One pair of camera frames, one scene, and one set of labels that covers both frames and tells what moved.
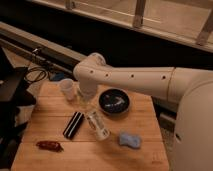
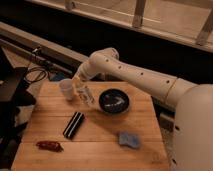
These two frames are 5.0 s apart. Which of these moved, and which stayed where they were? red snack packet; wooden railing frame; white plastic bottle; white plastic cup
Moved: white plastic bottle
Stayed: white plastic cup; red snack packet; wooden railing frame
